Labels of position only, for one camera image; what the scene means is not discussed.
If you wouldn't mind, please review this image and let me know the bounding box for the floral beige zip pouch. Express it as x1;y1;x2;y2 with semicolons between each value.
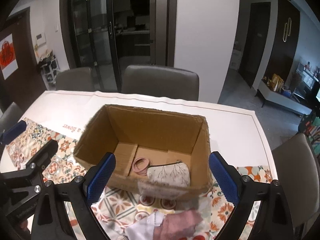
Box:
147;161;190;187

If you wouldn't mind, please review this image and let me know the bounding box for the grey chair far left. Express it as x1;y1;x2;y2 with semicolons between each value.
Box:
0;102;23;134

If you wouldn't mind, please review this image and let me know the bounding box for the patterned tile tablecloth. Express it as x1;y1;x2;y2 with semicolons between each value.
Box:
0;89;279;240

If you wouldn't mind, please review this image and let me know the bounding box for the white zigzag edge cloth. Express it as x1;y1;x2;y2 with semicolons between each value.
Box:
125;211;165;240

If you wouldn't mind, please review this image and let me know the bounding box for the grey chair right side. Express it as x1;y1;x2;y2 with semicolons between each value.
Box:
272;133;319;228

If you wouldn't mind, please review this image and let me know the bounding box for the brown cardboard box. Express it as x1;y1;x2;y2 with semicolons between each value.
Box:
74;105;212;200

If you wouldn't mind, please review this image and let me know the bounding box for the red white door poster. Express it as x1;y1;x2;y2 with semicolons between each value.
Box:
0;34;18;80

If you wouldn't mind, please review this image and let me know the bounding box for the dusty pink fuzzy cloth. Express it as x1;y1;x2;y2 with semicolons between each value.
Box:
153;209;203;239

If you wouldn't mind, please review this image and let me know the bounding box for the white shelf cart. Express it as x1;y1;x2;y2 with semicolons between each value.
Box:
37;50;60;90

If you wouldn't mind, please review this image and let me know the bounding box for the grey chair left back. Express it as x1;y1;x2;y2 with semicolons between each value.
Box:
55;67;95;92

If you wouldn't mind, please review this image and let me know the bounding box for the white low tv cabinet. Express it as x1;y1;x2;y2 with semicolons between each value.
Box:
253;80;311;115

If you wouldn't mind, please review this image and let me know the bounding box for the grey chair behind table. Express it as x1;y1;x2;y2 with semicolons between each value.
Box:
121;65;200;101

